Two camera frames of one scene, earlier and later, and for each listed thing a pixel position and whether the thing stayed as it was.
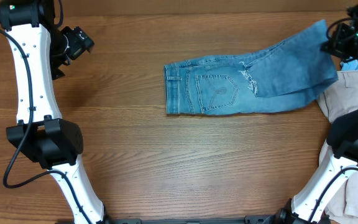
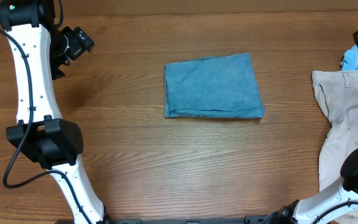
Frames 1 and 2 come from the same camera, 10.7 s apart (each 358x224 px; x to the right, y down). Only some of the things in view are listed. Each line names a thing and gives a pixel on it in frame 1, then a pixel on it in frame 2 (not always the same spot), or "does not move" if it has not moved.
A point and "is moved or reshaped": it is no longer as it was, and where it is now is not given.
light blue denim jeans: (287, 76) is moved or reshaped
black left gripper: (80, 41) does not move
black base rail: (266, 218) does not move
